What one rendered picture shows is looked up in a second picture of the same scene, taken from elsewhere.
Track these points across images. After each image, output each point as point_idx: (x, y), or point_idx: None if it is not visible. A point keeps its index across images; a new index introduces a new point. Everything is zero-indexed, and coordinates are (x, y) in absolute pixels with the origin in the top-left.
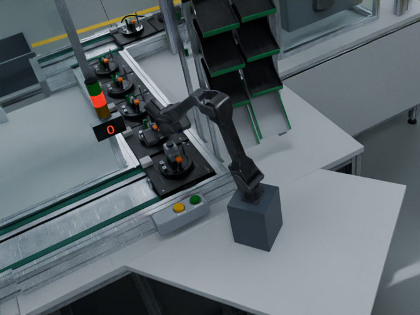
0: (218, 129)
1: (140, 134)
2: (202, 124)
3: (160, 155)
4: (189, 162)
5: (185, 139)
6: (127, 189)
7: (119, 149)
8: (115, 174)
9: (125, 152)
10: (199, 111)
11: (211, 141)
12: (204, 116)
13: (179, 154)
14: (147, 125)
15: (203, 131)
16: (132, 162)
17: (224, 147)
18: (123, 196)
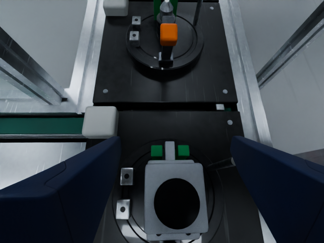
0: (283, 82)
1: (132, 26)
2: (258, 56)
3: (149, 117)
4: (212, 223)
5: (229, 99)
6: (43, 154)
7: (2, 62)
8: (24, 111)
9: (86, 56)
10: (263, 27)
11: (296, 154)
12: (266, 40)
13: (194, 238)
14: (159, 11)
15: (255, 72)
16: (83, 93)
17: (281, 136)
18: (21, 173)
